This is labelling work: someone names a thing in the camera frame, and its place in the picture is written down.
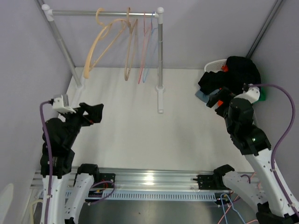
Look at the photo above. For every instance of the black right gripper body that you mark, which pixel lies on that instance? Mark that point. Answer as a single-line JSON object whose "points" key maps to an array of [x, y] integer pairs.
{"points": [[222, 109]]}

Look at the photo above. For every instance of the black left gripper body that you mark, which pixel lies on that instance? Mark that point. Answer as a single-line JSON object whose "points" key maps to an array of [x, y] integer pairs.
{"points": [[74, 121]]}

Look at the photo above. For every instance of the grey-blue t shirt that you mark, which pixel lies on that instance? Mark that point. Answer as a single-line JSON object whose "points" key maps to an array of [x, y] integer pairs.
{"points": [[201, 96]]}

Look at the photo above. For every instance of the black t shirt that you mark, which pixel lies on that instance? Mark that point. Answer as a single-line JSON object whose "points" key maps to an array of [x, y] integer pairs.
{"points": [[240, 71]]}

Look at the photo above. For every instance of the green t shirt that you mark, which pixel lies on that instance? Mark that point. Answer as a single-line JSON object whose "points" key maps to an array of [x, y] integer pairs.
{"points": [[262, 96]]}

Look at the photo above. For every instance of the beige wooden hanger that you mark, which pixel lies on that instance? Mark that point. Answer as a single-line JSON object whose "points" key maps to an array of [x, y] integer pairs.
{"points": [[132, 42], [105, 39]]}

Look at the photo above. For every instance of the light blue wire hanger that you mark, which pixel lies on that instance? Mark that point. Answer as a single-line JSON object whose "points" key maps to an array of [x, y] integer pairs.
{"points": [[149, 57]]}

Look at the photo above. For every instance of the orange t shirt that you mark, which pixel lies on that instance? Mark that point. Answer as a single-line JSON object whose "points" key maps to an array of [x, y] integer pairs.
{"points": [[224, 68]]}

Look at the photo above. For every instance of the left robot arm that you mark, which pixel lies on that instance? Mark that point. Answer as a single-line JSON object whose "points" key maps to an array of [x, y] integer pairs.
{"points": [[56, 163]]}

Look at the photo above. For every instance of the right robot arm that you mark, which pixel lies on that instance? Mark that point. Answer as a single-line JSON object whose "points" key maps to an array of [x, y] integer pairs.
{"points": [[275, 203]]}

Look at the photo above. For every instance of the white perforated plastic basket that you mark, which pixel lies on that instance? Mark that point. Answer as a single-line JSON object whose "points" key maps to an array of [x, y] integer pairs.
{"points": [[215, 66]]}

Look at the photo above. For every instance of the metal clothes rack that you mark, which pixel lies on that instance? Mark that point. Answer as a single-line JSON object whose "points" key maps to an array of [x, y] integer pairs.
{"points": [[106, 20]]}

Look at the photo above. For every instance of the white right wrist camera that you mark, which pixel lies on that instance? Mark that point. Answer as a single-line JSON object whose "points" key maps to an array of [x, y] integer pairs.
{"points": [[250, 93]]}

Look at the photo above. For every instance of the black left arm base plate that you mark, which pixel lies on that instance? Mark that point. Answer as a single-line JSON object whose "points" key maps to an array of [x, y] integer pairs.
{"points": [[104, 177]]}

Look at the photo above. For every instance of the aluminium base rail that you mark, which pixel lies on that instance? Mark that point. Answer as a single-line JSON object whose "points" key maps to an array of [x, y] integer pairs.
{"points": [[154, 180]]}

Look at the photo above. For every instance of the white slotted cable duct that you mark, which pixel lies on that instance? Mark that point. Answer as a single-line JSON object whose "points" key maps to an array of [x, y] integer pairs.
{"points": [[152, 196]]}

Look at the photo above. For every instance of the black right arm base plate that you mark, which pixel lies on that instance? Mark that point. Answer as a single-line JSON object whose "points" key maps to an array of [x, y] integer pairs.
{"points": [[209, 182]]}

